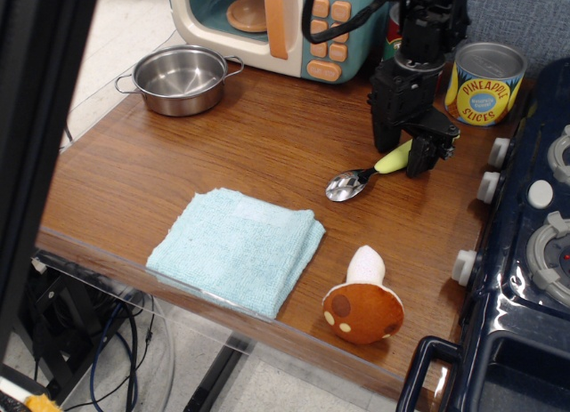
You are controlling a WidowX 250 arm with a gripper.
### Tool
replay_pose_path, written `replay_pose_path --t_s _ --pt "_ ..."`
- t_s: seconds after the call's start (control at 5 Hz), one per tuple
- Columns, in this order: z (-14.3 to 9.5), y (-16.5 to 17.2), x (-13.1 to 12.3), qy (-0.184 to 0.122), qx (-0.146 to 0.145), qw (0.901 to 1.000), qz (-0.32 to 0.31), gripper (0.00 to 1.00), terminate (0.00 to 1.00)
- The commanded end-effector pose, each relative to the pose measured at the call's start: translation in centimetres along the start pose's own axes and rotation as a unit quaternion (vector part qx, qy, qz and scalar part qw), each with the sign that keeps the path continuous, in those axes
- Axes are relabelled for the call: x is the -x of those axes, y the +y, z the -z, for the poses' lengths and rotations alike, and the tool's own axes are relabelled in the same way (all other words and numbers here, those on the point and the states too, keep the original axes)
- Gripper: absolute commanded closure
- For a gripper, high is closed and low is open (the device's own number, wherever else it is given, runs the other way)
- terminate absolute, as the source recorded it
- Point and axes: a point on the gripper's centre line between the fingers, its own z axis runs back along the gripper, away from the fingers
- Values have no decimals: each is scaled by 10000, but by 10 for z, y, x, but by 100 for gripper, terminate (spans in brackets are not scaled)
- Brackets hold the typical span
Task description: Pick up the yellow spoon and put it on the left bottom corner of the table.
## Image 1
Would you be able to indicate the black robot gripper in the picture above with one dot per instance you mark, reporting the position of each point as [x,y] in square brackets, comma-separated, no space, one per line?
[395,109]

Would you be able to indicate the yellow handled metal spoon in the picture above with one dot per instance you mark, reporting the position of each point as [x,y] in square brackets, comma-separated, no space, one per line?
[350,183]

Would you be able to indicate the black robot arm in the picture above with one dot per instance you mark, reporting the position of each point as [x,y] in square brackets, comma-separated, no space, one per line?
[457,21]

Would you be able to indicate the pineapple slices can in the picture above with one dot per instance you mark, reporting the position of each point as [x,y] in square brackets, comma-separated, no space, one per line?
[484,83]

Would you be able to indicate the tomato sauce can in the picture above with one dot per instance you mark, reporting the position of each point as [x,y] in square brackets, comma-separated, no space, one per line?
[393,38]

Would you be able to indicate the teal toy microwave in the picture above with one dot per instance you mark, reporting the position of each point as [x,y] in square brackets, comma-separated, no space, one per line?
[267,34]

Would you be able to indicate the plush brown mushroom toy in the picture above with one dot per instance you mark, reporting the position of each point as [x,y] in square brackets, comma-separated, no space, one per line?
[362,310]

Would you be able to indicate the light blue folded towel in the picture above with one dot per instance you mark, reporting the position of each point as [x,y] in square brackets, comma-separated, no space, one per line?
[238,251]

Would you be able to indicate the dark blue toy stove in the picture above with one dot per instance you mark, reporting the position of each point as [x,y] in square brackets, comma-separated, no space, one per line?
[513,352]

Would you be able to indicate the small steel pot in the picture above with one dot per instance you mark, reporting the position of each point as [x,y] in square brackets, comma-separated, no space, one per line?
[183,80]

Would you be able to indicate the clear acrylic table guard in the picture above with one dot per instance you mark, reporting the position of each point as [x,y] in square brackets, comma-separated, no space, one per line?
[120,186]

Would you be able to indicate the black table leg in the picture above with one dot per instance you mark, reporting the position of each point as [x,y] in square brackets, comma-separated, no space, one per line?
[218,374]

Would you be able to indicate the yellow plush object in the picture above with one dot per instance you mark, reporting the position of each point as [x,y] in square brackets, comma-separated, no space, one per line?
[16,398]

